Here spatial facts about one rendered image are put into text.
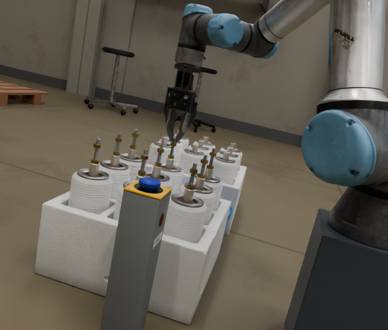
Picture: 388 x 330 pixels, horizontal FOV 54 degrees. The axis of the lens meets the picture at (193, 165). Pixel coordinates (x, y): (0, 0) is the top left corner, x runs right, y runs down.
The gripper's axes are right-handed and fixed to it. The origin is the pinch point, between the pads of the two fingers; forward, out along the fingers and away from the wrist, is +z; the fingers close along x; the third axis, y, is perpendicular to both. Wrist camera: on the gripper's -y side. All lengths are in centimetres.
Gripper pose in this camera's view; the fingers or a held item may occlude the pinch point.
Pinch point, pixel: (175, 137)
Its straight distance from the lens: 110.7
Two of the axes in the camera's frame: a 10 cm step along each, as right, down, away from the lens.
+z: -2.0, 9.5, 2.3
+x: 9.7, 2.2, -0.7
